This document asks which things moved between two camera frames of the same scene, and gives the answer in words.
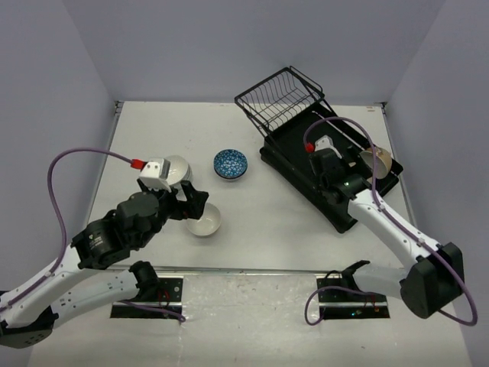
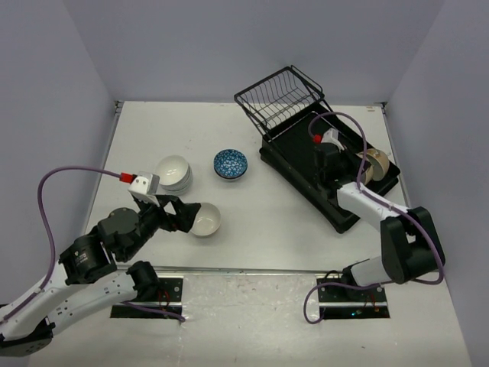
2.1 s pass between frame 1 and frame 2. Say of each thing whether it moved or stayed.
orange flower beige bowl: stayed
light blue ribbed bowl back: moved
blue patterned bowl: stayed
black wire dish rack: stayed
